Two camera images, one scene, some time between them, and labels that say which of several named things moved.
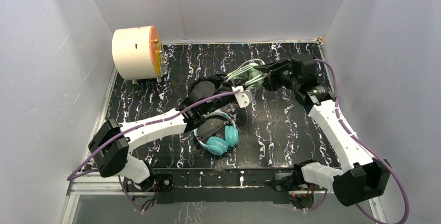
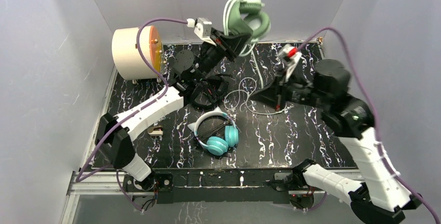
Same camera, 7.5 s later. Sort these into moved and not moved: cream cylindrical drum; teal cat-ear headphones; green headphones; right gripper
Moved: green headphones; right gripper
Not moved: teal cat-ear headphones; cream cylindrical drum
